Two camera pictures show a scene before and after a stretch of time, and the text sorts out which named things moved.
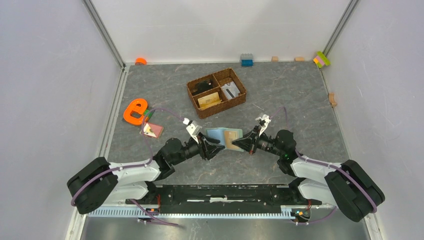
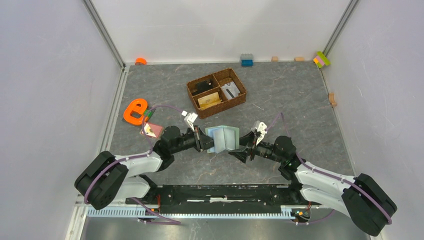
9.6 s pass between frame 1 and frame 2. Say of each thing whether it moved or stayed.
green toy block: stayed
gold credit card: stayed
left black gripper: moved
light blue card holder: stayed
